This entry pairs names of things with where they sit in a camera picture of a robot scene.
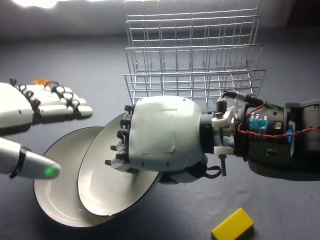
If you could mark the yellow rectangular block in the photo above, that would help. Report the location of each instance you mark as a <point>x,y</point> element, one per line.
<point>232,225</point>

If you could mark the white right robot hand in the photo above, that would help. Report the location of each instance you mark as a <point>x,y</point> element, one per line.
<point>165,130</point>

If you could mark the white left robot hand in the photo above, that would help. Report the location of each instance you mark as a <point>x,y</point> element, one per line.
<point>15,107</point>

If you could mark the orange swirl cookie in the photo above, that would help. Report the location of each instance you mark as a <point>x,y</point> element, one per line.
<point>41,82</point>

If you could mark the white plate with dark rim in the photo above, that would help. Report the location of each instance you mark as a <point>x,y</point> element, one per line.
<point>105,185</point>
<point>60,197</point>

